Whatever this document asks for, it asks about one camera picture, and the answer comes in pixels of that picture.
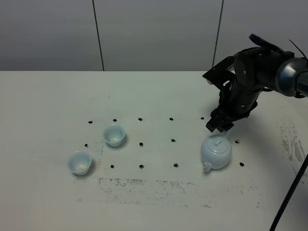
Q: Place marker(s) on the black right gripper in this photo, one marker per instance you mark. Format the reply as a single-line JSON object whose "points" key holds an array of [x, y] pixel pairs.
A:
{"points": [[235, 102]]}

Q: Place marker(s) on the light blue porcelain teapot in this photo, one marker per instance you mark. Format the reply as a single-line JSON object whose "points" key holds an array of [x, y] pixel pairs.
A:
{"points": [[216, 151]]}

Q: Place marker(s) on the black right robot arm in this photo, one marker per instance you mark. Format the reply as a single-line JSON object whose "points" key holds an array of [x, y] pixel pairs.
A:
{"points": [[242, 77]]}

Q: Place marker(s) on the light blue teacup rear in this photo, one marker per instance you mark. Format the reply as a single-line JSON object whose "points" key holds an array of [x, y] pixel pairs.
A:
{"points": [[113, 135]]}

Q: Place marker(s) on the light blue teacup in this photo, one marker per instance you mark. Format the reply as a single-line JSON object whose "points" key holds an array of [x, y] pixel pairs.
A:
{"points": [[79, 163], [113, 135]]}

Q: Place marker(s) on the light blue teacup front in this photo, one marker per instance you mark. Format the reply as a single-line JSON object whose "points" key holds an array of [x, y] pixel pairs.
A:
{"points": [[79, 163]]}

